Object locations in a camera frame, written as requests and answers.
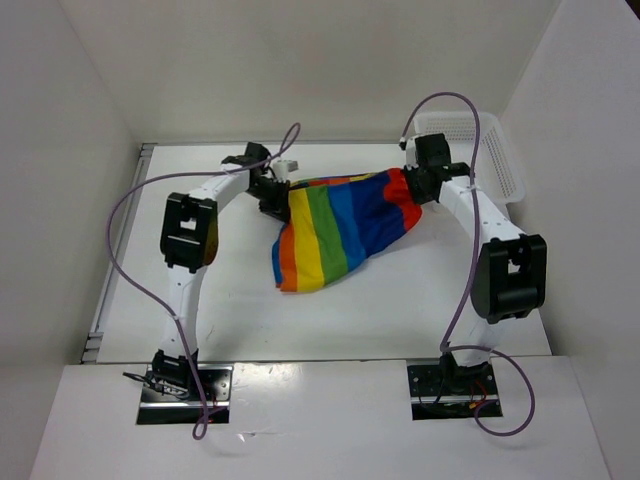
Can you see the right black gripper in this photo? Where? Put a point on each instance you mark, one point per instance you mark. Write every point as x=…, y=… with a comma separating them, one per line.
x=418, y=198

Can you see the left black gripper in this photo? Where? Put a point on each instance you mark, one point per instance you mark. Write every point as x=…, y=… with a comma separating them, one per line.
x=278, y=207

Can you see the rainbow striped shorts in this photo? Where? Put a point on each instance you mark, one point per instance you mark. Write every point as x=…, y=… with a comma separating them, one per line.
x=336, y=223

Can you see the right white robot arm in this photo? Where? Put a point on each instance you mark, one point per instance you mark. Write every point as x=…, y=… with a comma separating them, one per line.
x=507, y=279

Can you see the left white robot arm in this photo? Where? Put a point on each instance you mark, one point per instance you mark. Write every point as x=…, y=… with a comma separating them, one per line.
x=189, y=243

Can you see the white plastic basket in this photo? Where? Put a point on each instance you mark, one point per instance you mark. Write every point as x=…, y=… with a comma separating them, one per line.
x=496, y=170

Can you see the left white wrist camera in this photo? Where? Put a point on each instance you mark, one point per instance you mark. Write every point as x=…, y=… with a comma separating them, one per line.
x=282, y=168

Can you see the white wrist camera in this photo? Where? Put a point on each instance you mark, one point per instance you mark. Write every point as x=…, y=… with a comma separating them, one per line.
x=407, y=145
x=282, y=168

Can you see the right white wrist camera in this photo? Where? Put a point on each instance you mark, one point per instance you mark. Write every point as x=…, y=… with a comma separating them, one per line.
x=407, y=145

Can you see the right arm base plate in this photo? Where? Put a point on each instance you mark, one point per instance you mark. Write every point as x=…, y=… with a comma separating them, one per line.
x=438, y=394

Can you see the aluminium table edge rail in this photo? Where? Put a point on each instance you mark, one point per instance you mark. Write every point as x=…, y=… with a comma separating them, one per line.
x=119, y=239

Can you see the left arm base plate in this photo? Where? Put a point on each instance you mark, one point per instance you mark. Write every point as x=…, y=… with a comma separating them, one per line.
x=162, y=403

